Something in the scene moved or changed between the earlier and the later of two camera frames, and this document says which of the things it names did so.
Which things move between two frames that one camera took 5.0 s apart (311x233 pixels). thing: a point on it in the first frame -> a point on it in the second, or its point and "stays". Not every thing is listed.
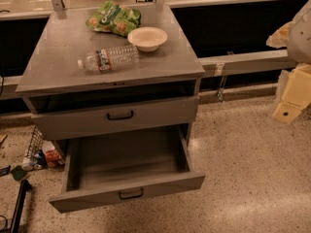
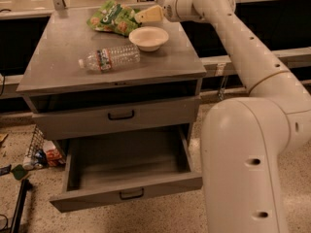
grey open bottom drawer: (108, 168) stays
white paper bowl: (148, 38) stays
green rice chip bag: (115, 17) stays
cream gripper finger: (279, 38) -> (149, 15)
